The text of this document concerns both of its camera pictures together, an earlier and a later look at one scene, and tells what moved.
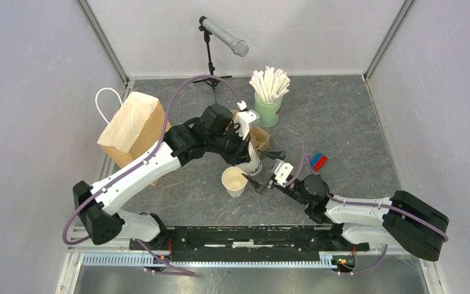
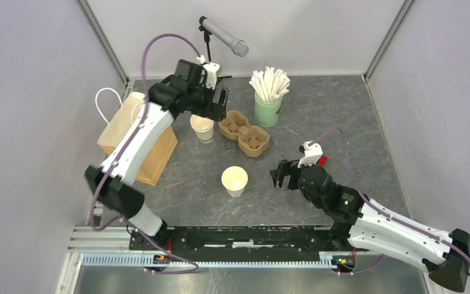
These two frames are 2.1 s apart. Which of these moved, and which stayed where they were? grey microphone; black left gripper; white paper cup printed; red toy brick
Moved: white paper cup printed; black left gripper
Stayed: red toy brick; grey microphone
